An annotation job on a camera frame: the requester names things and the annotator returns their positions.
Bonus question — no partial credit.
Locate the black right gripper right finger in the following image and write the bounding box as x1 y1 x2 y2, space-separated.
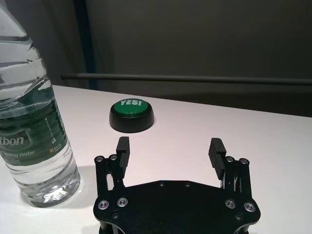
208 137 252 196

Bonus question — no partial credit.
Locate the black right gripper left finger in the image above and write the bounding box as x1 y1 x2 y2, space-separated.
94 136 131 196

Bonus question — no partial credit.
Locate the clear water bottle green label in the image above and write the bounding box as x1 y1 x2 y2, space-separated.
0 0 81 209

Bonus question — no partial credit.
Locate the green YES button black base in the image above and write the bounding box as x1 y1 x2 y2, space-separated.
109 99 155 134

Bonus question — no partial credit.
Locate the grey horizontal rail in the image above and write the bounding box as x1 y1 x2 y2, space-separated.
60 73 312 85

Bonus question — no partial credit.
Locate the blue vertical post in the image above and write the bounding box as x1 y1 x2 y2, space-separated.
77 0 98 87

